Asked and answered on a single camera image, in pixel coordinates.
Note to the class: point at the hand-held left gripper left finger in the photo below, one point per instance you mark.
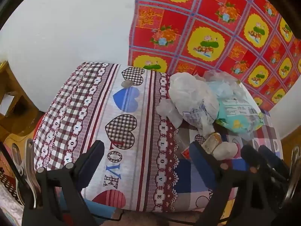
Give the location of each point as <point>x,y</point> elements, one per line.
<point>94,155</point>

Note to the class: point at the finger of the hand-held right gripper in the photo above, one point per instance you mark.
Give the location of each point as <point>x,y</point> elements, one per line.
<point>272,160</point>
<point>250,154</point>

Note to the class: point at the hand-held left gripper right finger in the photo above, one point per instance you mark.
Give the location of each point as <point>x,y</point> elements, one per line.
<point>204,155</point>

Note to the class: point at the golden snack wrapper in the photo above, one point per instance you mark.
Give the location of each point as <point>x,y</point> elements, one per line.
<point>212,142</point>

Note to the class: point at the clear wrapper with red label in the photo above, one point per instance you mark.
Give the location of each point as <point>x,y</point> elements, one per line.
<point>185,154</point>

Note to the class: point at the white tissue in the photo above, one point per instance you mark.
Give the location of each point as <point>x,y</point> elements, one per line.
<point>225,150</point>

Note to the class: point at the teal wet wipes pack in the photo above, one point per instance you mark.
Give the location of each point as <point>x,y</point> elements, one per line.
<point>237,120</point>

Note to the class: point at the translucent plastic wrap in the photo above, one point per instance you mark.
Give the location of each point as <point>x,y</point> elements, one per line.
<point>168,110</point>

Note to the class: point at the white plastic bag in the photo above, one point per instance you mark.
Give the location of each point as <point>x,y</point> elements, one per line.
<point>188,91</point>

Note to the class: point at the clear plastic bag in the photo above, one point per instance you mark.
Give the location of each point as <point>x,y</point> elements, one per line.
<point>223,87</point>

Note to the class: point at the metal spring clip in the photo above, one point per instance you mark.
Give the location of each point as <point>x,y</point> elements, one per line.
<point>29,160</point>
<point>295,162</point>

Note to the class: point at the heart print checked bed sheet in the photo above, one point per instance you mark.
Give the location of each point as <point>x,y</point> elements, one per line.
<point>94,113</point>

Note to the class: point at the wooden desk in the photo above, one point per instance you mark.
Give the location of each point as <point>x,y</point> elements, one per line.
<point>23,113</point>

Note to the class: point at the black polka dot cloth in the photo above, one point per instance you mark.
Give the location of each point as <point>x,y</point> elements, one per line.
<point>7,181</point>

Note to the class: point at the pink floral blanket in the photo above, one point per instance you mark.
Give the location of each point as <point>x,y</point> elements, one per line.
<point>9,209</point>

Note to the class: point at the white paper sheet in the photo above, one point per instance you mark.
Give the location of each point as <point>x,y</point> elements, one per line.
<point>6,103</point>

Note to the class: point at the red floral wall cloth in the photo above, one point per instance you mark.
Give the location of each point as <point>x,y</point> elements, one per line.
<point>211,16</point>

